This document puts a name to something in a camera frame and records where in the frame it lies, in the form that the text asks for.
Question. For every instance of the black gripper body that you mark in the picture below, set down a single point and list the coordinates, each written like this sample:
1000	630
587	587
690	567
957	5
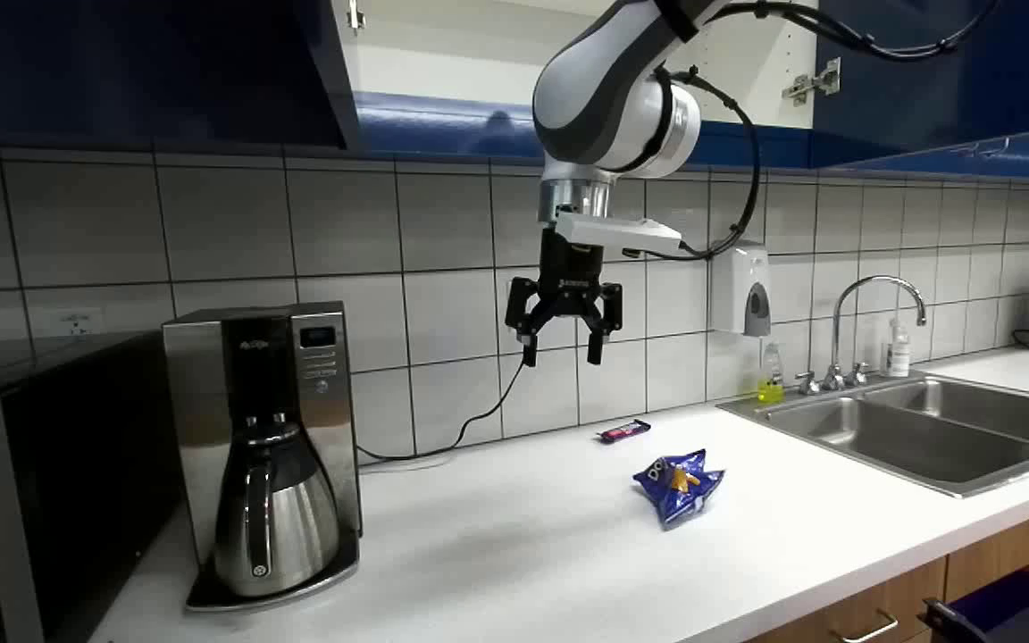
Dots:
569	287

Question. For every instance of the blue snack packet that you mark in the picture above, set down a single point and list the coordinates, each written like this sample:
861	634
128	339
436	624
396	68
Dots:
676	482

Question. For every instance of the open white cabinet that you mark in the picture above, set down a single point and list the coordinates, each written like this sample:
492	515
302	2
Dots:
465	72

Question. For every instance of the metal cabinet hinge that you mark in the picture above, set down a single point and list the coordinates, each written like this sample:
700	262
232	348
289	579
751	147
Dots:
817	83

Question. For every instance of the closed blue cabinet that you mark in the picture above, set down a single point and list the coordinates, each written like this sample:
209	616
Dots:
992	151

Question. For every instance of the blue cabinet door with hinge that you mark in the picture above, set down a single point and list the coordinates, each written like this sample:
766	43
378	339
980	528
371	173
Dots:
954	72

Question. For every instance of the wooden lower cabinet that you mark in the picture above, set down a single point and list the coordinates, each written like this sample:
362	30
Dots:
1016	550

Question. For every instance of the dark blue cabinet door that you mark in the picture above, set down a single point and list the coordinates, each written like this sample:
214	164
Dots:
121	72

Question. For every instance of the small dark candy bar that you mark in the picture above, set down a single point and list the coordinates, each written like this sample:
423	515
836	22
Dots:
623	429

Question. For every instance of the yellow dish soap bottle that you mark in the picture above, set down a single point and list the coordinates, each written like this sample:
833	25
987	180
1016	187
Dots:
766	385

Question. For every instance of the black steel coffee maker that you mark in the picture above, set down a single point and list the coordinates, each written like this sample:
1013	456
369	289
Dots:
324	393

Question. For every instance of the chrome sink faucet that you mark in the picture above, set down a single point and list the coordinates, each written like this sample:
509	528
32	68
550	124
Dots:
857	287

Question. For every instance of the small white pump bottle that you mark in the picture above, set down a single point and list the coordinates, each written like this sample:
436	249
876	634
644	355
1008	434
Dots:
897	350

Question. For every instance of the stainless steel carafe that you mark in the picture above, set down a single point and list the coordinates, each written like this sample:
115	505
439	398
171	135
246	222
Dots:
277	523

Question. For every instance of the stainless steel double sink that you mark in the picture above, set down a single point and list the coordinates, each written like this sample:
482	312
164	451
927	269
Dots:
894	434

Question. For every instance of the black microwave oven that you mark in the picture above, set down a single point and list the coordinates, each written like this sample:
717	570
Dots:
71	475

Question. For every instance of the dark blue chair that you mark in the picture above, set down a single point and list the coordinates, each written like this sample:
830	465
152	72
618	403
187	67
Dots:
1016	609

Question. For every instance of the white wall soap dispenser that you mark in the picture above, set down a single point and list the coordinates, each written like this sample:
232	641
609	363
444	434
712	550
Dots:
738	287

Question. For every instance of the white wall outlet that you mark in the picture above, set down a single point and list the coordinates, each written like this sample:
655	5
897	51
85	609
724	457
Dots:
75	323

